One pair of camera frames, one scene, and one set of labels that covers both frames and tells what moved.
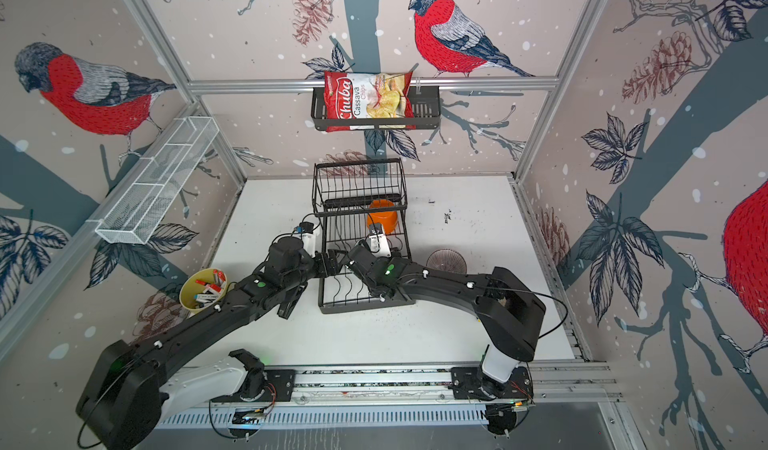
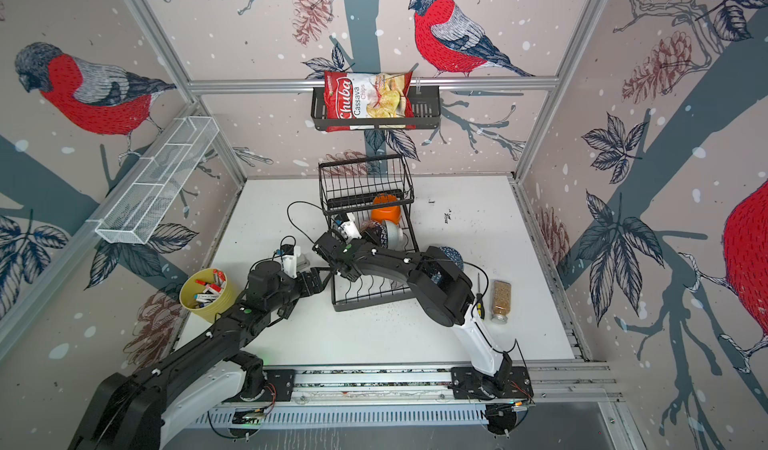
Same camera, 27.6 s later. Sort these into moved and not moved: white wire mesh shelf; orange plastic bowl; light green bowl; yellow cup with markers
Moved: light green bowl; orange plastic bowl
Not moved: white wire mesh shelf; yellow cup with markers
